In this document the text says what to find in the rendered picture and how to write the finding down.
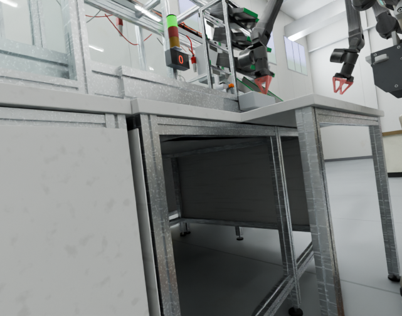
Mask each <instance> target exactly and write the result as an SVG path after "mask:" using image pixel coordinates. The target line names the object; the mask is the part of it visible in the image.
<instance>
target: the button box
mask: <svg viewBox="0 0 402 316"><path fill-rule="evenodd" d="M238 101H239V106H240V110H244V111H250V110H254V109H258V108H262V107H266V106H269V105H273V104H275V98H274V97H271V96H268V95H266V94H262V93H258V92H255V91H252V92H248V93H244V94H241V95H239V96H238Z"/></svg>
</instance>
